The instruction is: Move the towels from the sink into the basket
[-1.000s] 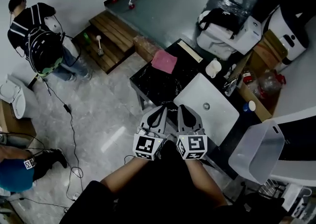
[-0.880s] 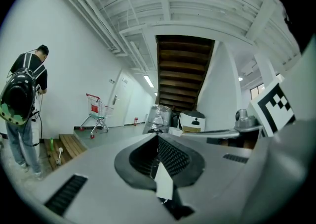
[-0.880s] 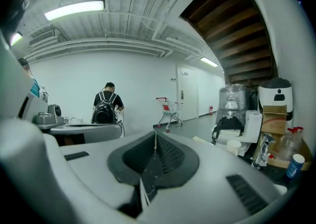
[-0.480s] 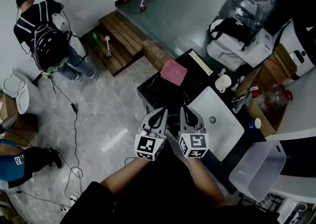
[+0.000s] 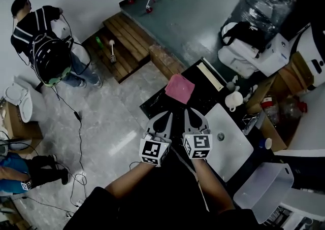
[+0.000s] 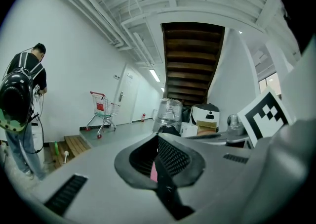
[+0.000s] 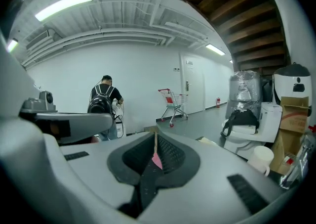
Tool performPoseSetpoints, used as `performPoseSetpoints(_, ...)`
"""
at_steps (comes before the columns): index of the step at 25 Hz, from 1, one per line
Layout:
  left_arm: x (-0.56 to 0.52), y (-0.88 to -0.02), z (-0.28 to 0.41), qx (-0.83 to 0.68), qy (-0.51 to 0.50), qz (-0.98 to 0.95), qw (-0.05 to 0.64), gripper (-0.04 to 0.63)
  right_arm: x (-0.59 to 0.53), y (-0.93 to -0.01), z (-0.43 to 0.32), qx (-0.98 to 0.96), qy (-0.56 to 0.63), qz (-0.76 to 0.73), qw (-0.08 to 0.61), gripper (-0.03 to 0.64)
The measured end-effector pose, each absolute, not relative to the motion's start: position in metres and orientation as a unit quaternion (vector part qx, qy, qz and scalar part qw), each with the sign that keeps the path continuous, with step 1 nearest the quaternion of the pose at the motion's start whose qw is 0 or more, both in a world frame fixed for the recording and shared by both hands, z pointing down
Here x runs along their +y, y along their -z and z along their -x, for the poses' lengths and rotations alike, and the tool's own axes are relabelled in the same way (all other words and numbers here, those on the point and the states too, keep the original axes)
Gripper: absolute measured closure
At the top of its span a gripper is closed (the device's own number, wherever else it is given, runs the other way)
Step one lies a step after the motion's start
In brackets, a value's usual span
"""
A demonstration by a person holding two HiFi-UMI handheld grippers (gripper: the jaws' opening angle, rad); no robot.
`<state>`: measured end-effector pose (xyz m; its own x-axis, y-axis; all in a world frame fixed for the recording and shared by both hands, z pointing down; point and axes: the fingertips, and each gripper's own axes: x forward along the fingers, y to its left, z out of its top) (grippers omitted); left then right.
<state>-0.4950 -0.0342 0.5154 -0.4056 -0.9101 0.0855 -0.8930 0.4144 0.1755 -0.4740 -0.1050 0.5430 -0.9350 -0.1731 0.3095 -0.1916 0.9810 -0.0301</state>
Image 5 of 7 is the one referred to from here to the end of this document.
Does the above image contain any brown box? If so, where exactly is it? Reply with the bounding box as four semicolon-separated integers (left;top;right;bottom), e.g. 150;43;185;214
148;44;187;81

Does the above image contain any person's left forearm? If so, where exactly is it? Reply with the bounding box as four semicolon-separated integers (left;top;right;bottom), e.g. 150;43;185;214
104;162;159;199

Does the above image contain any red-label plastic bottle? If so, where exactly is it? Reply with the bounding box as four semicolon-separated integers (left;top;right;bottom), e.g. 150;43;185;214
261;95;280;124

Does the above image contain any person's black clothing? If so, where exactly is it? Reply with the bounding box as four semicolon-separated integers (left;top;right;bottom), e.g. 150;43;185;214
62;145;257;230

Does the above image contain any white and black appliance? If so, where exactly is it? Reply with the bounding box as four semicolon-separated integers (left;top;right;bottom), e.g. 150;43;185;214
289;23;325;91

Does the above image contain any white mug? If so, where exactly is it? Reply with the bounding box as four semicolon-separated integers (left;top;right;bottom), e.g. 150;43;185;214
224;91;244;112

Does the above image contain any white plastic bin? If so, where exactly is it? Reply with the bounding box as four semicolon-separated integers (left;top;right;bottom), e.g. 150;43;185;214
233;162;295;224

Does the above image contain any wooden slatted step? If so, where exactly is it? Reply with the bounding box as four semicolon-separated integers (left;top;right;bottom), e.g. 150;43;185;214
82;12;152;84

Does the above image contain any black marble vanity table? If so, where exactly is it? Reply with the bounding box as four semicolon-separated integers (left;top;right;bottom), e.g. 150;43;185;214
139;57;276;212

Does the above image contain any person's right forearm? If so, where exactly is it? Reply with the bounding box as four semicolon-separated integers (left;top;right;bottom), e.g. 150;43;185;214
190;157;236;216

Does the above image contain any white water dispenser with bag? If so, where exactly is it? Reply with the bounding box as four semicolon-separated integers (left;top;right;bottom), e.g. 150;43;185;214
218;22;290;79

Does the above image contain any white toilet with open lid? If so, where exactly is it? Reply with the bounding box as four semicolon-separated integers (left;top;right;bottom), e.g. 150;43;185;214
4;75;48;123

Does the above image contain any pink cloth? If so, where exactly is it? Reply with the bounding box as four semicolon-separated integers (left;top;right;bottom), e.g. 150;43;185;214
164;73;196;105

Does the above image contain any black machine cabinet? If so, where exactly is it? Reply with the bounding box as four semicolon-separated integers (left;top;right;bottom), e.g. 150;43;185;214
274;149;325;191

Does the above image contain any red-cap plastic bottle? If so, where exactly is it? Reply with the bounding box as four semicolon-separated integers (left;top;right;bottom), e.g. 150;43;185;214
279;96;303;120

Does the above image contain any white sink basin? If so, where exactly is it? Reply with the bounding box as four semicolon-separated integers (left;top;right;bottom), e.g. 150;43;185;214
204;103;254;183

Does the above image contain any large open cardboard box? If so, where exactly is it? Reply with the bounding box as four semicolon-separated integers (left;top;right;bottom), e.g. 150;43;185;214
245;71;309;152

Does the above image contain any black floor cable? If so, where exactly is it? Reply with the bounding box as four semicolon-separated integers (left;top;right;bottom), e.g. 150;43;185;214
52;85;88;204

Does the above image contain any grey ball plunger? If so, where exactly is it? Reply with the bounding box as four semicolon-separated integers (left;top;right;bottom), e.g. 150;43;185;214
225;76;241;91

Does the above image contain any white toilet brush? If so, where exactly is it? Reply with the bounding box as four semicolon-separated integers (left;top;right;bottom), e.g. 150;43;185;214
109;40;118;63

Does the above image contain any blue paper cup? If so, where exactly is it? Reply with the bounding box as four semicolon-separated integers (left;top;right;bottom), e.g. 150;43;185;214
258;137;273;150

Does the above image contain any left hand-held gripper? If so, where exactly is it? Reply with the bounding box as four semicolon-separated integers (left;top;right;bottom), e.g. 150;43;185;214
139;112;174;168

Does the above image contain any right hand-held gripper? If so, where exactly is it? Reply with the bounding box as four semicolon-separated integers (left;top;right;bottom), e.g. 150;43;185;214
182;109;213;160

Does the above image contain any plastic-wrapped barrel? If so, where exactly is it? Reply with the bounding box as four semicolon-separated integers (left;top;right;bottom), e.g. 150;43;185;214
228;0;297;41

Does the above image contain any wire rack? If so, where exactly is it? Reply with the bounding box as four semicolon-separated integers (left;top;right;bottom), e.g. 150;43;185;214
264;205;293;227

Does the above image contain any black bag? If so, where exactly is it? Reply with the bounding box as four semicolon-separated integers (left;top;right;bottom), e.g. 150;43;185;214
220;20;267;58

